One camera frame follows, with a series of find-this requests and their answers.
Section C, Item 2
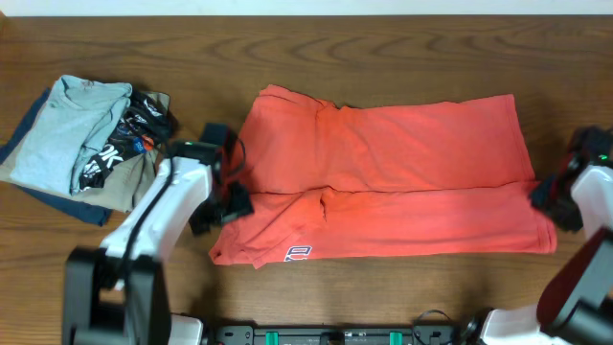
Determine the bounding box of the red t-shirt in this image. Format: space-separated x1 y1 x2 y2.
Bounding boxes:
210 85 557 267

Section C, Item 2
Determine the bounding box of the light blue folded shirt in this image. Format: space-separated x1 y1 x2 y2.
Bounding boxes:
10 75 132 196

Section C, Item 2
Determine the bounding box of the black printed folded shirt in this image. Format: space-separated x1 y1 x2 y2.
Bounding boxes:
78 90 174 192

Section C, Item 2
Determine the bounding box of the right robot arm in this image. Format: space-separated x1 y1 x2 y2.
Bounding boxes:
477 155 612 345

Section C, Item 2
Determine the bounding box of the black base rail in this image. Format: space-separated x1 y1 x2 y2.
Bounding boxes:
200 313 459 345

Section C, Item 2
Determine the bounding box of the tan folded shirt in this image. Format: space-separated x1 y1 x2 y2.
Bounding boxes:
0 90 171 214

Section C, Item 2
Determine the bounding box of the navy folded shirt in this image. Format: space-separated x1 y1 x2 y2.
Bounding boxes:
1 89 112 226

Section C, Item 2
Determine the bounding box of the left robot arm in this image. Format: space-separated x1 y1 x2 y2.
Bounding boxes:
61 141 251 345

